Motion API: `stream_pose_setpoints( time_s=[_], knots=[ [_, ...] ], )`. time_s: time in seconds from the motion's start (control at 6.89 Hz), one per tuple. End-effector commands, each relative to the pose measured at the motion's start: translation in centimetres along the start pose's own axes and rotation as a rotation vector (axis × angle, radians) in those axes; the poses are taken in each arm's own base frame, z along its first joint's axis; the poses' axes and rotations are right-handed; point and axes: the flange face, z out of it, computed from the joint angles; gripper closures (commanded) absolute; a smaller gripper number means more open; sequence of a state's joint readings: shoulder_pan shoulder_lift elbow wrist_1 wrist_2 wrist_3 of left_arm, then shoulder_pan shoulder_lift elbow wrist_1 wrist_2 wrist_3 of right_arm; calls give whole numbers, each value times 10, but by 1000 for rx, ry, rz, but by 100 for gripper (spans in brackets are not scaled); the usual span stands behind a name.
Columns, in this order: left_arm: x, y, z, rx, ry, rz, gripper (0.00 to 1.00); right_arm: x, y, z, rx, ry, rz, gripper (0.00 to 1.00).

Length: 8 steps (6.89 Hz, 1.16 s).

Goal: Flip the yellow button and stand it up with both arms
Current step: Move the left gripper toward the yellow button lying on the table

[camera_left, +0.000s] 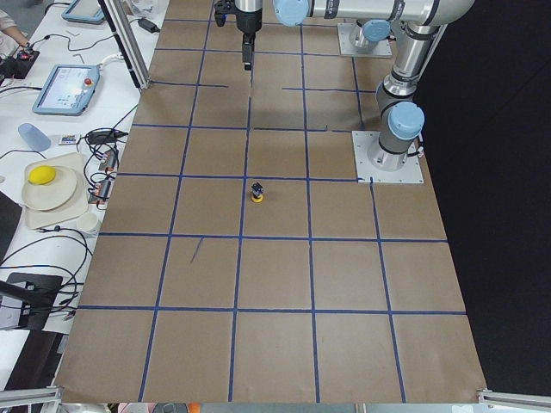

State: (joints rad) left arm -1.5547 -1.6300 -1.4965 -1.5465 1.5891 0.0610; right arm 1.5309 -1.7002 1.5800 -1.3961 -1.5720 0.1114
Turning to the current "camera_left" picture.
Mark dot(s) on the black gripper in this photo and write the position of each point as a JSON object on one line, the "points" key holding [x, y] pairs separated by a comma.
{"points": [[248, 25]]}

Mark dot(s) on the yellow push button switch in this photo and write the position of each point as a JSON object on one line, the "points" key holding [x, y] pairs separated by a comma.
{"points": [[257, 192]]}

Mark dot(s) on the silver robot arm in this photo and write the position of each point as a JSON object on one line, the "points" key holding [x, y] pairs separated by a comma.
{"points": [[369, 33], [416, 25]]}

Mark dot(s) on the black monitor stand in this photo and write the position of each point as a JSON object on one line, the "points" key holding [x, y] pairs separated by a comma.
{"points": [[27, 300]]}

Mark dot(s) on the black power adapter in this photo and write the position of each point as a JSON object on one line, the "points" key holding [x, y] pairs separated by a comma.
{"points": [[148, 25]]}

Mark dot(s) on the far blue teach pendant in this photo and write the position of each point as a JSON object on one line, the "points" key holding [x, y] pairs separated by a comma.
{"points": [[84, 11]]}

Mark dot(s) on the blue teach pendant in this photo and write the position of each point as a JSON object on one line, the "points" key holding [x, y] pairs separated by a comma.
{"points": [[68, 90], [84, 11]]}

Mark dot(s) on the near blue teach pendant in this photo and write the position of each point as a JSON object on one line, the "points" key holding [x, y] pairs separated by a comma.
{"points": [[68, 90]]}

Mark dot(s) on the brown paper table cover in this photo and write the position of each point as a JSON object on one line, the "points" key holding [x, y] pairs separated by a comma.
{"points": [[329, 290]]}

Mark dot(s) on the translucent blue plastic cup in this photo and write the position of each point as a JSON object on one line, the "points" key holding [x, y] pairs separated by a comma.
{"points": [[34, 137]]}

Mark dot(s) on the beige round plate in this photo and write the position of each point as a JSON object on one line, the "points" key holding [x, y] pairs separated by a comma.
{"points": [[52, 195]]}

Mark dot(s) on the white paper cup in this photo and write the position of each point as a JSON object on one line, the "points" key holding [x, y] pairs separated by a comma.
{"points": [[89, 224]]}

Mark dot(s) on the yellow lemon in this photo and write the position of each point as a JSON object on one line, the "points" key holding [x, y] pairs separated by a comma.
{"points": [[42, 175]]}

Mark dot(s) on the beige rectangular tray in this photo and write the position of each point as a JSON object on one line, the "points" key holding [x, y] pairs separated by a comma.
{"points": [[74, 207]]}

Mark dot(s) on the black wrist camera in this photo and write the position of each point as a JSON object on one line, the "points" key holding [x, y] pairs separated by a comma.
{"points": [[222, 9]]}

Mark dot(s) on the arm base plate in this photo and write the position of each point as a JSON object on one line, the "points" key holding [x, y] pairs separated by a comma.
{"points": [[380, 51], [374, 165]]}

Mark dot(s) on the aluminium frame post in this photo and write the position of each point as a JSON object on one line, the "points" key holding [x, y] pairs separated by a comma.
{"points": [[121, 29]]}

